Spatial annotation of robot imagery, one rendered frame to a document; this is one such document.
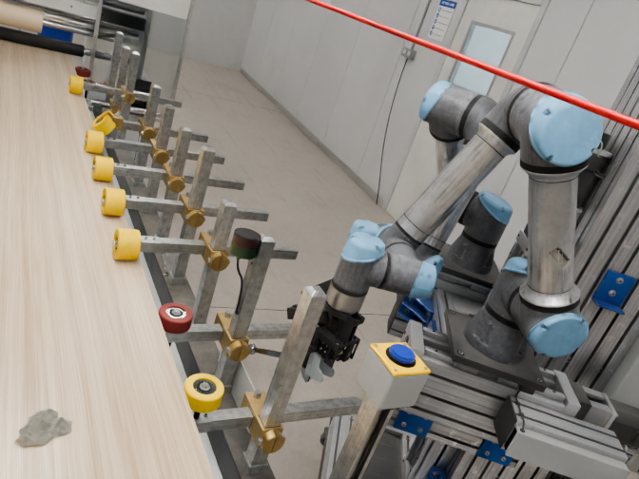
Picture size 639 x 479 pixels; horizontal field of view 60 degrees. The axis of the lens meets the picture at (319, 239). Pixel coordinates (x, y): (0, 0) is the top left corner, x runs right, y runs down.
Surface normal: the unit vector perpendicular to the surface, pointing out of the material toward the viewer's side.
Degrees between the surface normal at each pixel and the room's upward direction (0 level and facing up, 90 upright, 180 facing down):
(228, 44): 90
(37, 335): 0
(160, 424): 0
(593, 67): 90
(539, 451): 90
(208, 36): 90
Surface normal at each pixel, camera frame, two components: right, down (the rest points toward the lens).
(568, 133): 0.04, 0.30
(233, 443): 0.30, -0.87
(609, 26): -0.88, -0.10
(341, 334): -0.65, 0.11
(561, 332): 0.07, 0.54
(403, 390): 0.43, 0.49
